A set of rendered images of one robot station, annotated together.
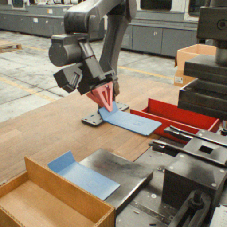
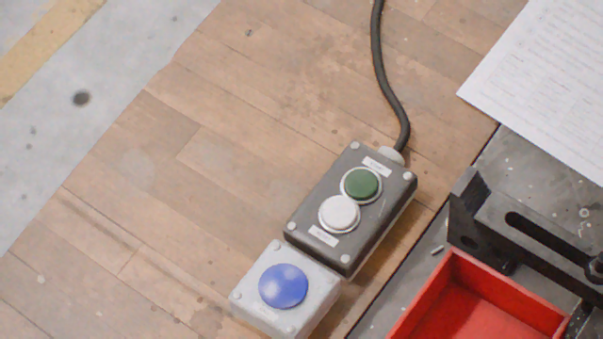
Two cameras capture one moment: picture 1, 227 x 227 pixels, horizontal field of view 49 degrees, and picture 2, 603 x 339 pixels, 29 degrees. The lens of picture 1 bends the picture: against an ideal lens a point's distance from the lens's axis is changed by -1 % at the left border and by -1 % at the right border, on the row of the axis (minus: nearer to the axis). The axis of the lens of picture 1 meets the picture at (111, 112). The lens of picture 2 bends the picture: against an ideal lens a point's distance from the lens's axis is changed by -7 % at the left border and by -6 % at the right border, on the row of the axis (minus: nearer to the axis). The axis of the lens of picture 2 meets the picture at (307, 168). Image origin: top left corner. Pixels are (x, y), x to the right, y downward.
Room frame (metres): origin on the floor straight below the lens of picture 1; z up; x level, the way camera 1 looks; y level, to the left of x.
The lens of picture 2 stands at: (0.74, 0.10, 1.86)
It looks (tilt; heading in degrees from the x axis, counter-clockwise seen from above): 60 degrees down; 275
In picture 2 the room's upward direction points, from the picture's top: 8 degrees counter-clockwise
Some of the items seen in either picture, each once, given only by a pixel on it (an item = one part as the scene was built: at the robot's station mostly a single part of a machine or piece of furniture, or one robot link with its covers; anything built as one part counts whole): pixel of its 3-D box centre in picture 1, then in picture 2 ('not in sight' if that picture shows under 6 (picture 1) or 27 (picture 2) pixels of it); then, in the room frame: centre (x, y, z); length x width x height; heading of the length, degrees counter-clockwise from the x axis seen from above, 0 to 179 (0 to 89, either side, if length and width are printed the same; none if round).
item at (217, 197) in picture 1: (203, 171); not in sight; (0.45, -0.20, 0.94); 0.20 x 0.10 x 0.07; 143
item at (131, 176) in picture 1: (103, 179); not in sight; (0.45, 0.02, 0.91); 0.17 x 0.16 x 0.02; 143
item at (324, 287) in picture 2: not in sight; (285, 300); (0.81, -0.31, 0.90); 0.07 x 0.07 x 0.06; 53
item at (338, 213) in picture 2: not in sight; (339, 217); (0.77, -0.38, 0.93); 0.03 x 0.03 x 0.02
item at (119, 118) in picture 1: (129, 116); not in sight; (0.59, -0.04, 1.00); 0.15 x 0.07 x 0.03; 52
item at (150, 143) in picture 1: (164, 146); not in sight; (0.48, -0.12, 0.98); 0.07 x 0.02 x 0.01; 53
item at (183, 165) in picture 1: (206, 155); not in sight; (0.45, -0.20, 0.98); 0.20 x 0.10 x 0.01; 143
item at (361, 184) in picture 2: not in sight; (361, 187); (0.75, -0.40, 0.93); 0.03 x 0.03 x 0.02
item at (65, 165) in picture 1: (82, 174); not in sight; (0.44, 0.06, 0.93); 0.15 x 0.07 x 0.03; 52
